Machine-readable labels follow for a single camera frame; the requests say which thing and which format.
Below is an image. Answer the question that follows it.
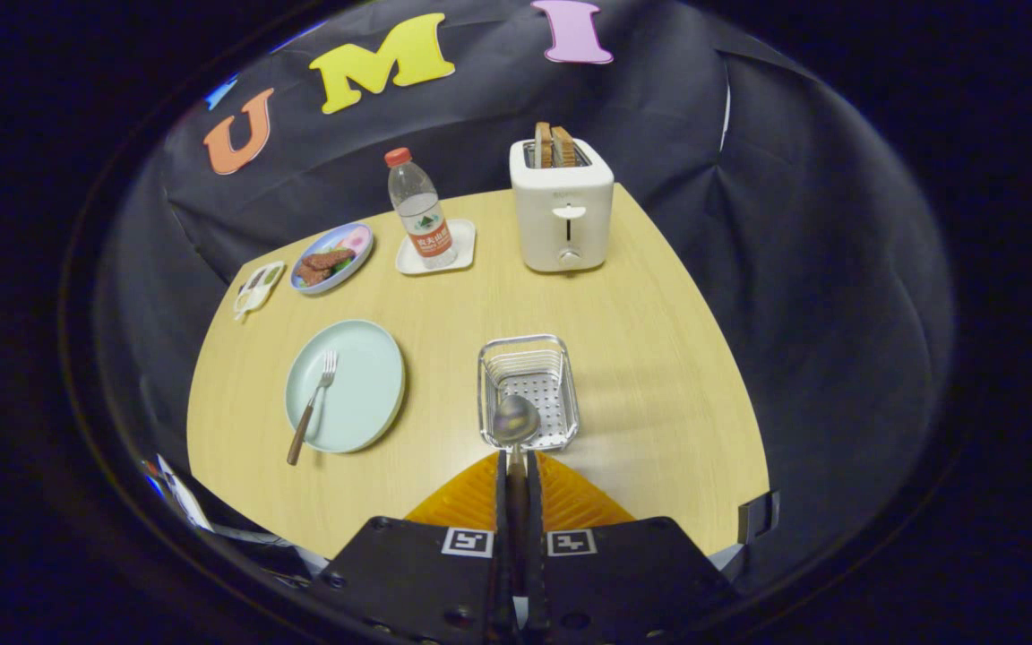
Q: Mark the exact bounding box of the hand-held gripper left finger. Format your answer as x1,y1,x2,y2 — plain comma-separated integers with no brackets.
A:
314,451,517,645

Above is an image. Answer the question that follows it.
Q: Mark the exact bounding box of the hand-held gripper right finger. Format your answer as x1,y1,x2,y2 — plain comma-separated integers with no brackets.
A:
525,451,741,645

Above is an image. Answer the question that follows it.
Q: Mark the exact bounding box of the spoon with brown handle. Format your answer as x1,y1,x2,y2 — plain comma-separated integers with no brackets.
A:
492,394,541,592

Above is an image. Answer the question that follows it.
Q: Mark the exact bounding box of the fork with brown handle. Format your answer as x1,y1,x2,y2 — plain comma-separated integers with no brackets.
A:
287,349,339,467

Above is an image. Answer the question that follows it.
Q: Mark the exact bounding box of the light green plate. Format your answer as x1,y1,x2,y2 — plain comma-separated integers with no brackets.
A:
284,319,407,454

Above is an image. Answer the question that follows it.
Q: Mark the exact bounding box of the white square coaster tray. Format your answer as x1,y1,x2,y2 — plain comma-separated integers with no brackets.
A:
395,219,477,276

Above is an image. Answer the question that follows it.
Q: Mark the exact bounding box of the blue food plate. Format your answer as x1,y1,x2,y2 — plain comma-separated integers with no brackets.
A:
289,222,374,296

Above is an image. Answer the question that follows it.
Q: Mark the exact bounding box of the white toaster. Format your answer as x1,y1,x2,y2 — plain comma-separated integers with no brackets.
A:
510,137,615,273

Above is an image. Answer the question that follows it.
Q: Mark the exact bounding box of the clear water bottle red cap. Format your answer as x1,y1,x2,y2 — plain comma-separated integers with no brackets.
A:
384,148,459,271

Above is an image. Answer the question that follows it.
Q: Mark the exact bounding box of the white and blue object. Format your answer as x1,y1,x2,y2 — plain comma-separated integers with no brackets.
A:
144,454,212,531

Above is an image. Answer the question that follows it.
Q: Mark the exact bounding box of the white condiment tray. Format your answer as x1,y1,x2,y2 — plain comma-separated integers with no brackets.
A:
233,261,286,322

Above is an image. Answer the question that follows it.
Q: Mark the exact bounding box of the metal wire basket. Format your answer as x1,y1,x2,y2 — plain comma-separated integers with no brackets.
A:
477,334,581,452

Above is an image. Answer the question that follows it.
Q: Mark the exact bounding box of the grey metal bracket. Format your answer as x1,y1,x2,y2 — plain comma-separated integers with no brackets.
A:
738,490,781,545

